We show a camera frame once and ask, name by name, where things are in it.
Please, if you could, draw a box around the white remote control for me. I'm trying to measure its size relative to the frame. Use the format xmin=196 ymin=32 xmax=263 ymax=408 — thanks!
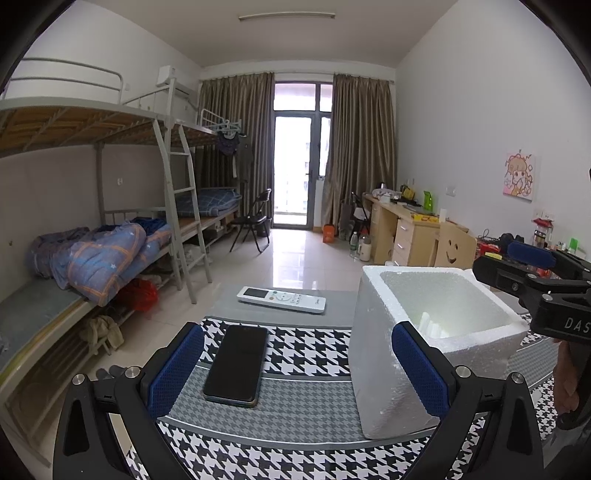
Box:
xmin=236 ymin=286 xmax=327 ymax=315

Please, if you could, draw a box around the anime girl wall poster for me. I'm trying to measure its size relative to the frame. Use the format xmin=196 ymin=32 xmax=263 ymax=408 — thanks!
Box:
xmin=503 ymin=150 xmax=536 ymax=202

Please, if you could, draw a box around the white styrofoam box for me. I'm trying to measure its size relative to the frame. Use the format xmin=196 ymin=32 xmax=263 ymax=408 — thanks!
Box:
xmin=349 ymin=266 xmax=529 ymax=440

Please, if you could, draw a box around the orange bucket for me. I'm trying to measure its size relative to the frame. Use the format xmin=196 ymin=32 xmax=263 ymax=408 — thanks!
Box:
xmin=322 ymin=224 xmax=335 ymax=244

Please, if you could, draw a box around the black smartphone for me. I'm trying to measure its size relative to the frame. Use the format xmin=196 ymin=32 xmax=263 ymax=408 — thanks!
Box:
xmin=202 ymin=325 xmax=269 ymax=408

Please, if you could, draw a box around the metal bunk bed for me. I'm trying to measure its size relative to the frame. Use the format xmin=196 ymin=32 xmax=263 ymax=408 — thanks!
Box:
xmin=0 ymin=56 xmax=246 ymax=462

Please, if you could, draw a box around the left brown curtain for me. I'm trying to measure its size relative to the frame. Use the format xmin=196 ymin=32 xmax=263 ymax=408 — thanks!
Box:
xmin=198 ymin=72 xmax=276 ymax=214

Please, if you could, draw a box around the blue plaid quilt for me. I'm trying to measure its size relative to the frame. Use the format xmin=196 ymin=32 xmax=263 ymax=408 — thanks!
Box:
xmin=25 ymin=217 xmax=171 ymax=307

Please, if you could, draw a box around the wooden desk with drawers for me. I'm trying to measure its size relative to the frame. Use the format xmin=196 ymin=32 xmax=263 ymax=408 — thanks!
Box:
xmin=363 ymin=194 xmax=470 ymax=267

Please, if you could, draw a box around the glass balcony door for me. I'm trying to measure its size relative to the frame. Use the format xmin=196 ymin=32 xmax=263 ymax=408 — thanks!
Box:
xmin=273 ymin=81 xmax=332 ymax=230

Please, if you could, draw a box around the white tissue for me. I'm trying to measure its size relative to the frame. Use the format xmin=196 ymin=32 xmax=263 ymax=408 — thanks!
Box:
xmin=419 ymin=312 xmax=448 ymax=338

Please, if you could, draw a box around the white wall air conditioner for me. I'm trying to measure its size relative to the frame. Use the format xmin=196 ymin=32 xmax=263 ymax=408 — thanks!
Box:
xmin=156 ymin=65 xmax=198 ymax=96

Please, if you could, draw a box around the brown curtain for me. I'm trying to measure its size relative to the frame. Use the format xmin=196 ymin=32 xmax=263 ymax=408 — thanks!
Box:
xmin=322 ymin=74 xmax=397 ymax=226
xmin=198 ymin=72 xmax=276 ymax=214

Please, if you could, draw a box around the smiley face wooden chair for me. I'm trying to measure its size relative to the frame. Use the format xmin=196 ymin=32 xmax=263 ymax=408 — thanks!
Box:
xmin=433 ymin=222 xmax=477 ymax=270

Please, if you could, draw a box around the right brown curtain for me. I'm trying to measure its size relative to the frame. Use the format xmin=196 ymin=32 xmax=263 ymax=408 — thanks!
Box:
xmin=322 ymin=74 xmax=397 ymax=226

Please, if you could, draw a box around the ceiling tube light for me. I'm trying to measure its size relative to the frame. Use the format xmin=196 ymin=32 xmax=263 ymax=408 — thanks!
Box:
xmin=238 ymin=10 xmax=337 ymax=22

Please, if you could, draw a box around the houndstooth table mat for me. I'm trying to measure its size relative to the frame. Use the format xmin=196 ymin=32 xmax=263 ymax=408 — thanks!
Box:
xmin=124 ymin=315 xmax=574 ymax=480

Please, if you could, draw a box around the black folding chair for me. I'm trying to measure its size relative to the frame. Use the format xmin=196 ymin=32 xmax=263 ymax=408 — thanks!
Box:
xmin=229 ymin=188 xmax=273 ymax=254

